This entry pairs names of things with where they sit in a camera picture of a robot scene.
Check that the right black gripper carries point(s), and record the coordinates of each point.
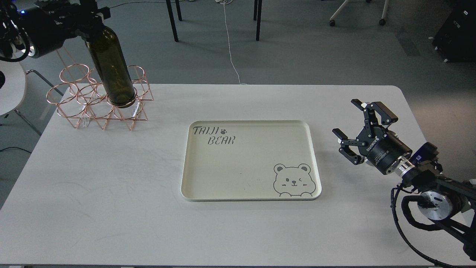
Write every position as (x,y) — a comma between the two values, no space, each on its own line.
(383,150)

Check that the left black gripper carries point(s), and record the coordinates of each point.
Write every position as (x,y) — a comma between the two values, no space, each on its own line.
(50,22)

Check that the dark green wine bottle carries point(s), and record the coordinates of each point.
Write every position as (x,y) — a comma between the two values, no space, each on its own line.
(111,67)

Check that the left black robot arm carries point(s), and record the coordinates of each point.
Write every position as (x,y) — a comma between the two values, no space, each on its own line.
(14,42)

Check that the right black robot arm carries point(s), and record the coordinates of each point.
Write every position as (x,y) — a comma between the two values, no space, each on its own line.
(434,199)

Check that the white round side table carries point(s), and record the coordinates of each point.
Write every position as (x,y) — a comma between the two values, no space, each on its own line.
(12,92)

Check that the white office chair base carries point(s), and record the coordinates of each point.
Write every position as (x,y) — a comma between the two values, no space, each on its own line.
(350,10)

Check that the black equipment case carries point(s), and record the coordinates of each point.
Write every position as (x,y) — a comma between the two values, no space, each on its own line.
(456,39)

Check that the cream bear tray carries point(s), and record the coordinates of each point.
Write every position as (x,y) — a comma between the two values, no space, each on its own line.
(250,161)

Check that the black table legs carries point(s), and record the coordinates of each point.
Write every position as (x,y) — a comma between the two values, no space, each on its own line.
(175,13)

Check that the copper wire wine rack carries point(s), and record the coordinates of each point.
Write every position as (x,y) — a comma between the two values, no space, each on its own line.
(81,99)

